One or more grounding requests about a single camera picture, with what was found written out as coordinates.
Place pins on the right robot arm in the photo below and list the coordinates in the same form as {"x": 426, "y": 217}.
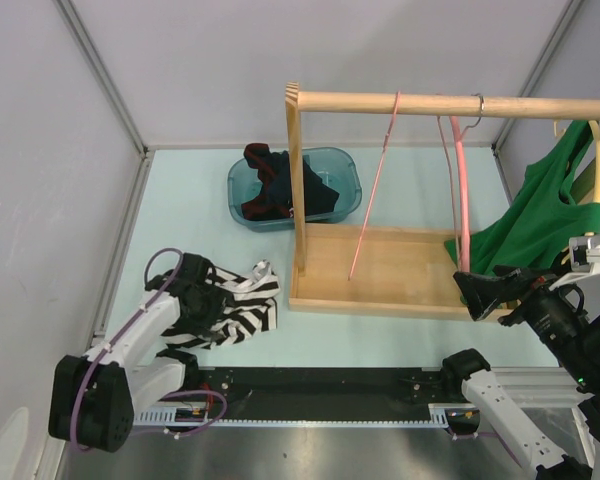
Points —
{"x": 567, "y": 332}

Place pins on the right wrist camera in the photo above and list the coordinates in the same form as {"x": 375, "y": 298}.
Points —
{"x": 584, "y": 257}

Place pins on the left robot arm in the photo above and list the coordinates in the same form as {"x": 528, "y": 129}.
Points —
{"x": 97, "y": 395}

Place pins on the yellow hanger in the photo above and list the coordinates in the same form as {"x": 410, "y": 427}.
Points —
{"x": 569, "y": 216}

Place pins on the striped black white top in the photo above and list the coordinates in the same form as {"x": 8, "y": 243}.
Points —
{"x": 252, "y": 308}

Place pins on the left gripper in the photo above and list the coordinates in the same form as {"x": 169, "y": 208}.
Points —
{"x": 218, "y": 299}

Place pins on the green tank top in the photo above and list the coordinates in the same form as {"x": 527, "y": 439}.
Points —
{"x": 544, "y": 215}

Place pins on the white cable duct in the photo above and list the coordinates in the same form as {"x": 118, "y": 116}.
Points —
{"x": 172, "y": 417}

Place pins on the teal plastic basin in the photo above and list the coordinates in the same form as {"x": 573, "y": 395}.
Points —
{"x": 335, "y": 167}

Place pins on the wooden clothes rack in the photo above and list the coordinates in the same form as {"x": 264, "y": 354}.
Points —
{"x": 401, "y": 272}

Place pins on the navy tank top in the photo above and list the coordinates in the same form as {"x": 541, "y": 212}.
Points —
{"x": 274, "y": 200}

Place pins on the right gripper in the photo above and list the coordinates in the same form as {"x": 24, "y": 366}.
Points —
{"x": 483, "y": 291}

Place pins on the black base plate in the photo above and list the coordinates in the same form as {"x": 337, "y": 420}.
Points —
{"x": 328, "y": 394}

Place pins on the thin pink wire hanger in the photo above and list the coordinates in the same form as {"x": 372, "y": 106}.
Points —
{"x": 374, "y": 188}

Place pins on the thick pink hanger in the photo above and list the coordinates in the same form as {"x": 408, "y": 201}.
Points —
{"x": 459, "y": 187}

